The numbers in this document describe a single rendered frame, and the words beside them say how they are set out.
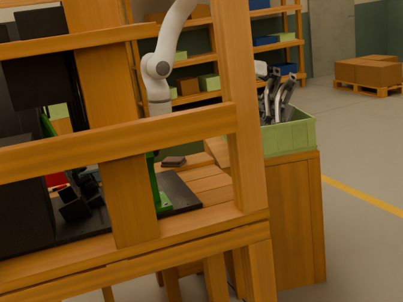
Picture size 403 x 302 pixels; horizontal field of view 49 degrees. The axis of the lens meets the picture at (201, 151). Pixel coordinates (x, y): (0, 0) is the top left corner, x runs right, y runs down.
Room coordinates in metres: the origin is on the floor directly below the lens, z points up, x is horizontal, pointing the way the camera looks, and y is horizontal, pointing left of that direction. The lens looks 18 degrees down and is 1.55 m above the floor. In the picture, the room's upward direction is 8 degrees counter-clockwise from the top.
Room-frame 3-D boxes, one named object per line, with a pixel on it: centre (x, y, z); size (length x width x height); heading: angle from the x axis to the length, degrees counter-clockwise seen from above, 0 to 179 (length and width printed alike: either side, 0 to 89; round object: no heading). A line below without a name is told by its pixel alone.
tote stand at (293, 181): (2.43, -0.31, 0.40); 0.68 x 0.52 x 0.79; 6
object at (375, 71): (6.83, -2.91, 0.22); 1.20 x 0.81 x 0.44; 16
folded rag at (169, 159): (1.90, 0.13, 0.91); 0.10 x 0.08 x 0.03; 66
